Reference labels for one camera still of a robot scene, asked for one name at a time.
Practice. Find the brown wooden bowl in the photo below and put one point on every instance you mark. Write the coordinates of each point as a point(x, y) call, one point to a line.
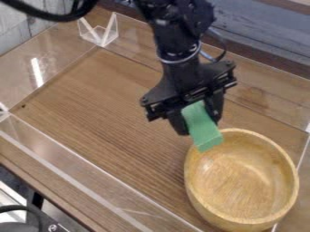
point(242, 183)

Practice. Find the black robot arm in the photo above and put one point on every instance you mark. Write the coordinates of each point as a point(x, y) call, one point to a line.
point(179, 22)

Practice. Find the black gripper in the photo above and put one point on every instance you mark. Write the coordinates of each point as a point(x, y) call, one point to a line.
point(188, 81)

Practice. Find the green rectangular block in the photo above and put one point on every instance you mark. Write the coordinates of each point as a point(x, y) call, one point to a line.
point(200, 127)

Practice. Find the clear acrylic enclosure wall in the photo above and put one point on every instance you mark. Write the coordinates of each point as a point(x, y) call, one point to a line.
point(76, 139)

